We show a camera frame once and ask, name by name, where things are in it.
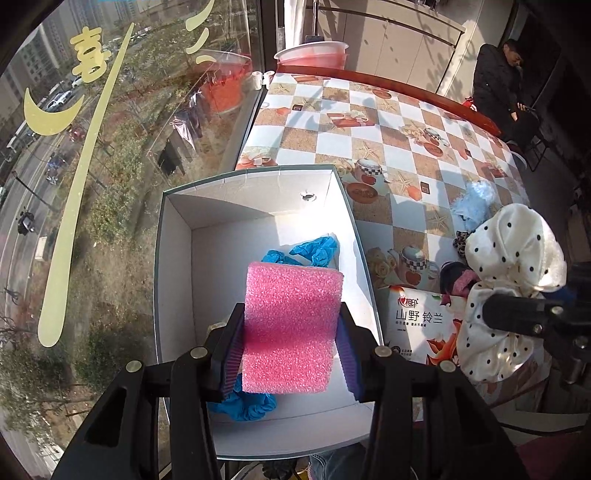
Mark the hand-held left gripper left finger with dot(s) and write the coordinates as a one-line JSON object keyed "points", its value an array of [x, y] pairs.
{"points": [[228, 364]]}

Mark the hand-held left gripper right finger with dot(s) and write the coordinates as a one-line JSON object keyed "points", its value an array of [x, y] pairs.
{"points": [[348, 364]]}

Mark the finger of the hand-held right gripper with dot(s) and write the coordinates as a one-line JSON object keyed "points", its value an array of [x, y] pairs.
{"points": [[517, 314], [565, 291]]}

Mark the blue disposable glove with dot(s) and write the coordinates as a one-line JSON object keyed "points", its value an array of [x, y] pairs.
{"points": [[249, 406], [314, 251]]}

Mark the pink foam sponge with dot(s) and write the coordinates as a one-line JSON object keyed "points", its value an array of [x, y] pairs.
{"points": [[291, 323]]}

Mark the white polka dot cloth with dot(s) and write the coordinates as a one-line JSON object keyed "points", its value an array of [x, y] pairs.
{"points": [[508, 240]]}

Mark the white cardboard box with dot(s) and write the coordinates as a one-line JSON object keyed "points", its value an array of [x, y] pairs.
{"points": [[221, 221]]}

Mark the dark and pink sock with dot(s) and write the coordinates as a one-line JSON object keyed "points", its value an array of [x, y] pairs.
{"points": [[457, 277]]}

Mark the floral tissue pack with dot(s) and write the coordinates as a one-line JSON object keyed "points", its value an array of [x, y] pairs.
{"points": [[415, 323]]}

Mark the leopard print cloth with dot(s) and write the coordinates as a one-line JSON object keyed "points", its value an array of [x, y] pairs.
{"points": [[461, 244]]}

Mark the person's blue jeans leg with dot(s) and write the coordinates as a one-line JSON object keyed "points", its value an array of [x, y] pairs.
{"points": [[337, 464]]}

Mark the white fluffy scrunchie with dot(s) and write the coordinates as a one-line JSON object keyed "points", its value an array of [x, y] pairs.
{"points": [[475, 203]]}

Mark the black metal chair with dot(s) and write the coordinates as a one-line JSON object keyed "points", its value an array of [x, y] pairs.
{"points": [[535, 138]]}

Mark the yellow window decal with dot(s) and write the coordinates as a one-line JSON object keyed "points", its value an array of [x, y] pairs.
{"points": [[60, 277]]}

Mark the red bag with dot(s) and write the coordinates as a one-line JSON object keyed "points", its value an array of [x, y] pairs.
{"points": [[471, 104]]}

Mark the checkered printed tablecloth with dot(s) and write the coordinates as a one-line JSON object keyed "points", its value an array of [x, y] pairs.
{"points": [[323, 138]]}

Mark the white cup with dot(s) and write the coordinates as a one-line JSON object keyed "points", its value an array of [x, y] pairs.
{"points": [[269, 79], [255, 81]]}

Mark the white cabinet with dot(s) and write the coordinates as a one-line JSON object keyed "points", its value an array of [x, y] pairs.
{"points": [[406, 41]]}

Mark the red plastic basin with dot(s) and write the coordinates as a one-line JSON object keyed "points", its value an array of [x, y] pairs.
{"points": [[314, 55]]}

